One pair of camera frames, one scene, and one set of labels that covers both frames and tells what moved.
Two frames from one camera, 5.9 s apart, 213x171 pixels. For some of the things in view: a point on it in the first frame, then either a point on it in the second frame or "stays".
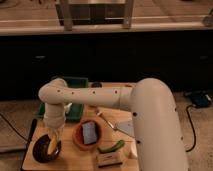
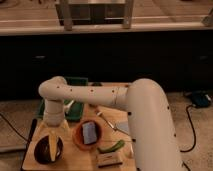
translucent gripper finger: [50, 133] to [40, 128]
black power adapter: [200, 100] stays
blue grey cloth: [127, 127] stays
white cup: [133, 153] stays
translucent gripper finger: [60, 134] to [65, 127]
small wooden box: [108, 159] stays
